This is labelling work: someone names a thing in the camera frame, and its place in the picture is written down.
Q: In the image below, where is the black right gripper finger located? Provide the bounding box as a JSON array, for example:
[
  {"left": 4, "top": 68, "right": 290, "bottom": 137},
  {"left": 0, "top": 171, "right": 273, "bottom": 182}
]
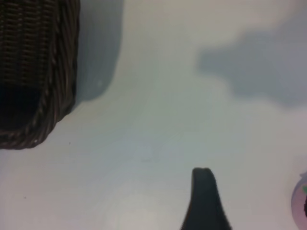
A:
[{"left": 179, "top": 167, "right": 233, "bottom": 230}]

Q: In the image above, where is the pink peach with green stem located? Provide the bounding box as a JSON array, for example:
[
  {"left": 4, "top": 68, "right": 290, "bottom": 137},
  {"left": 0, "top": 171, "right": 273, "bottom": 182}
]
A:
[{"left": 291, "top": 171, "right": 307, "bottom": 230}]

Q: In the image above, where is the dark brown wicker basket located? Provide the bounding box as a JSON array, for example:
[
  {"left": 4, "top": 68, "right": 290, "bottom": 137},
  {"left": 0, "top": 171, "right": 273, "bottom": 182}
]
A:
[{"left": 0, "top": 0, "right": 81, "bottom": 150}]

